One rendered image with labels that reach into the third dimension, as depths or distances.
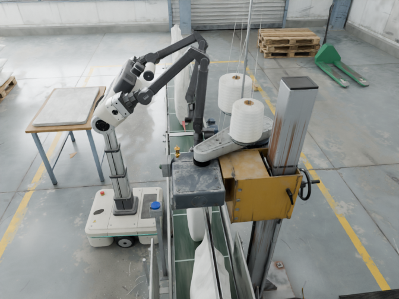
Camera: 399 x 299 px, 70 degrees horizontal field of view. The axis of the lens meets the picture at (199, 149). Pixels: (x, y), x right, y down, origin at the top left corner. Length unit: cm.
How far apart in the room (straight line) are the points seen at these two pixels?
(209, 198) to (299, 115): 53
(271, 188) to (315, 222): 168
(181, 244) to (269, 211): 92
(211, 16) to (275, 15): 185
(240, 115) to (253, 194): 44
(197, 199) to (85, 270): 166
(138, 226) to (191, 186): 133
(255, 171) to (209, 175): 22
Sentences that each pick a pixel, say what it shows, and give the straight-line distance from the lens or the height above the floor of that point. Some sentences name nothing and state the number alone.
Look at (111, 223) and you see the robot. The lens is 264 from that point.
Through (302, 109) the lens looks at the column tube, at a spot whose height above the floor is 166.
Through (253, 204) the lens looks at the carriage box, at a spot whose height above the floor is 116.
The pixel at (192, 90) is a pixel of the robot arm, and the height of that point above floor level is 135.
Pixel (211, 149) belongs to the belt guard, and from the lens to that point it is 138.
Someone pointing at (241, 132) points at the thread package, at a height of 158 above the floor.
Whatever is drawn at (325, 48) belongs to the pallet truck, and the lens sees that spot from 681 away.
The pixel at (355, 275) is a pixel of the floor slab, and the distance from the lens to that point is 287.
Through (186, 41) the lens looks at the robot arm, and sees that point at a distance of 213.
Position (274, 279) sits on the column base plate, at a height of 2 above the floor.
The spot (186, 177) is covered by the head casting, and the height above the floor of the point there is 134.
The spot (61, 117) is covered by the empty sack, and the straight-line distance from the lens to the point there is 317.
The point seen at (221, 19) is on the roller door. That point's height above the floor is 29.
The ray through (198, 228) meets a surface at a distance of 210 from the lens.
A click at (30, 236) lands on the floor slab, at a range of 319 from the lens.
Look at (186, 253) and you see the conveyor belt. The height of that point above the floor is 38.
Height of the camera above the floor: 225
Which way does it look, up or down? 37 degrees down
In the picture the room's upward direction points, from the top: straight up
